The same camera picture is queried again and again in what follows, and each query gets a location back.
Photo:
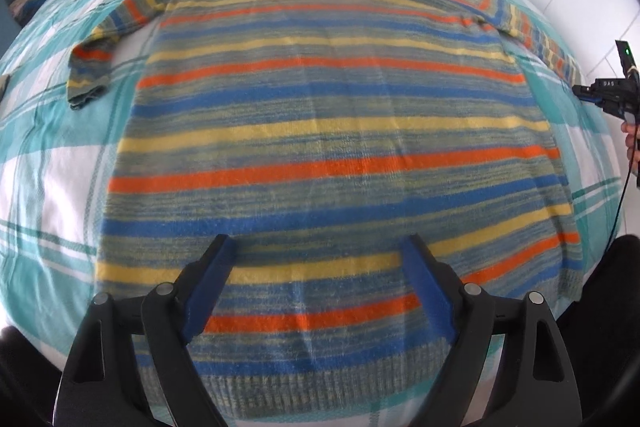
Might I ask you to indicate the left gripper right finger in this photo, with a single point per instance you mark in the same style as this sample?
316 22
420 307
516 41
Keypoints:
535 383

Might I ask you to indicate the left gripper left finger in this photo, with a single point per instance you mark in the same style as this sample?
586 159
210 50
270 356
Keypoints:
101 383

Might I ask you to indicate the striped knit sweater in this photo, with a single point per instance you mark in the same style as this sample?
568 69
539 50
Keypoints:
320 134

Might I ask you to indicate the person's right hand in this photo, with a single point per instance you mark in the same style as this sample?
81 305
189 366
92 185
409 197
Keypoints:
631 132

